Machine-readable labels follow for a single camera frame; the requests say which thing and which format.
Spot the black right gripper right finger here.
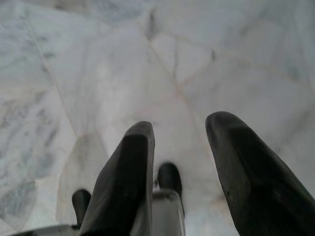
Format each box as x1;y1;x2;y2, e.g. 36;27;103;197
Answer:
205;111;315;236

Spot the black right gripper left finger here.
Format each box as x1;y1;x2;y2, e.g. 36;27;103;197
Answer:
80;121;156;236

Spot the robot right leg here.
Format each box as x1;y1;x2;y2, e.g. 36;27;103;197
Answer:
151;162;186;236

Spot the robot leg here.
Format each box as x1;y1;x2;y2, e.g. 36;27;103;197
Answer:
151;162;186;236
19;188;92;236

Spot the robot left leg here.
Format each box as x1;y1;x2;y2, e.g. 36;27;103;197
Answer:
19;188;92;236

